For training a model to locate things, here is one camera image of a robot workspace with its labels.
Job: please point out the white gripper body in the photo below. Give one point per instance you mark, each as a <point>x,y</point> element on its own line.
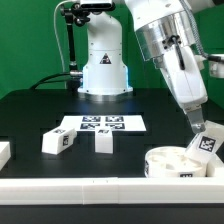
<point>186,85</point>

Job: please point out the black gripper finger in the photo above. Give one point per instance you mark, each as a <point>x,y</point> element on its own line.
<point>195,117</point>

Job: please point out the white round stool seat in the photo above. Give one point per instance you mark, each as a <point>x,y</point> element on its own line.
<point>170,161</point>

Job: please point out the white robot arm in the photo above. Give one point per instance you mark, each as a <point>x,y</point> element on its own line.
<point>167,34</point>

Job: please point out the white marker sheet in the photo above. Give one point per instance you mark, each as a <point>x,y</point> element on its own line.
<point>115,122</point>

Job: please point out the white block at left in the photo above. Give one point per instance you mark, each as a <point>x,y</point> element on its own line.
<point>5,153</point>

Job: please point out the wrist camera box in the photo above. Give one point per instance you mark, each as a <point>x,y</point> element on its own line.
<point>216,65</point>

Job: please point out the white right rail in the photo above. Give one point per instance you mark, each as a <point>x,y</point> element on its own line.
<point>215,167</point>

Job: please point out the white rail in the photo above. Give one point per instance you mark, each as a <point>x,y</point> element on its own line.
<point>215,167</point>
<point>83,191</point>

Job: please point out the white front rail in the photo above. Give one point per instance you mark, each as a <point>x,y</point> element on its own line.
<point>83,191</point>

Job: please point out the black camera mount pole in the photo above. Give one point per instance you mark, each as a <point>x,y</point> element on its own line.
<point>73,15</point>

